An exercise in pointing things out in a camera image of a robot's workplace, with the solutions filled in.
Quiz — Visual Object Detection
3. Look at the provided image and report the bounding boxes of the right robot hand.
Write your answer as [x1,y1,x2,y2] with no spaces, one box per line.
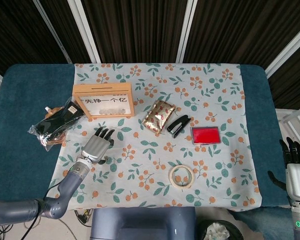
[267,136,300,201]

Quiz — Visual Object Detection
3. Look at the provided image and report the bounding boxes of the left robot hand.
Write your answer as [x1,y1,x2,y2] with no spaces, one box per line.
[80,126,115,166]

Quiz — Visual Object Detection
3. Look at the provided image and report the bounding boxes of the floral print tablecloth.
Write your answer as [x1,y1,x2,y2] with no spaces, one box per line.
[44,62,263,210]

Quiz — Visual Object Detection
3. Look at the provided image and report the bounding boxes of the white metal rack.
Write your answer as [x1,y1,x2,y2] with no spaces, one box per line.
[274,104,300,151]

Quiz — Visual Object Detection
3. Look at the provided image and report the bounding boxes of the gold foil packet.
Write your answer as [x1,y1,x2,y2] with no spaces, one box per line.
[141,99,176,136]

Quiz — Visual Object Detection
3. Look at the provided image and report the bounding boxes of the teal table cover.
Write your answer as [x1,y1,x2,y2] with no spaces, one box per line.
[0,63,300,240]

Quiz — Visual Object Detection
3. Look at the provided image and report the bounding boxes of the beige masking tape roll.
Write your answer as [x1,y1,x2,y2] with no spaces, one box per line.
[168,164,196,189]

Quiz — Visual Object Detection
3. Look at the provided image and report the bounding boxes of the black stapler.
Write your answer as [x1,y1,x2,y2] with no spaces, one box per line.
[166,114,192,139]

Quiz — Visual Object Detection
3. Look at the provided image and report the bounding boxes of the blue-grey robot torso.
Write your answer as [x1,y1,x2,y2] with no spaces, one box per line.
[89,206,197,240]

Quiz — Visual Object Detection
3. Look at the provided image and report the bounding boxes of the red ink pad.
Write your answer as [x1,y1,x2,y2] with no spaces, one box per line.
[191,126,222,146]

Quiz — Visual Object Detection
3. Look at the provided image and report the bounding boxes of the black trash bin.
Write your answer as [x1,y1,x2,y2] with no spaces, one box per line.
[196,219,244,240]

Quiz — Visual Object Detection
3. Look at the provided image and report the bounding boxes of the wooden box with label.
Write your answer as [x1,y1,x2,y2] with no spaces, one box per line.
[72,83,136,122]

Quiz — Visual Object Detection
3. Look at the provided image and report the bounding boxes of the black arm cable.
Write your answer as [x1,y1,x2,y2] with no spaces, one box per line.
[23,177,64,237]

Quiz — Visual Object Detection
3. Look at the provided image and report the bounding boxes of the white partition post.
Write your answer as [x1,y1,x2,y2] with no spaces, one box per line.
[264,21,300,77]
[66,0,102,64]
[175,0,199,64]
[31,0,74,65]

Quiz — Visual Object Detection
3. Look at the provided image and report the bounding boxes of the floor cables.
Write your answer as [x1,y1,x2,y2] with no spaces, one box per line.
[0,219,42,240]

